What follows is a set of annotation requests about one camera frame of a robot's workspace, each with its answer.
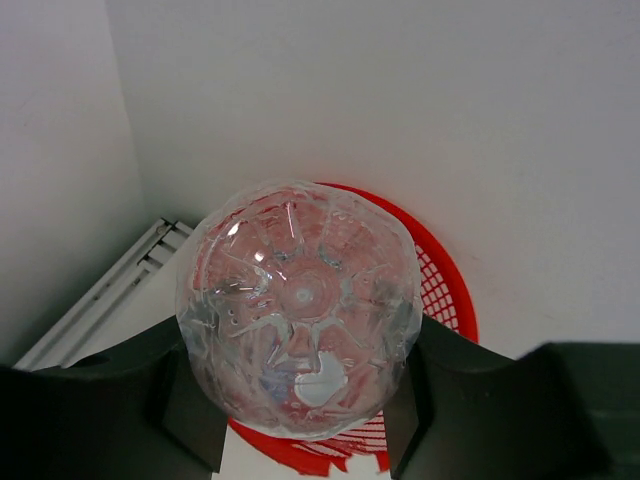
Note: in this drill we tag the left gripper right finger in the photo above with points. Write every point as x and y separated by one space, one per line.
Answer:
562 411

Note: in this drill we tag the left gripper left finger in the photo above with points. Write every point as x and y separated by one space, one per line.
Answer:
132 411

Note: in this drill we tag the clear bottle blue cap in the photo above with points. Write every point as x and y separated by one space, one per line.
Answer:
299 304

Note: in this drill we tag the left aluminium side rail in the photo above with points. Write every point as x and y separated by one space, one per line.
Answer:
67 341

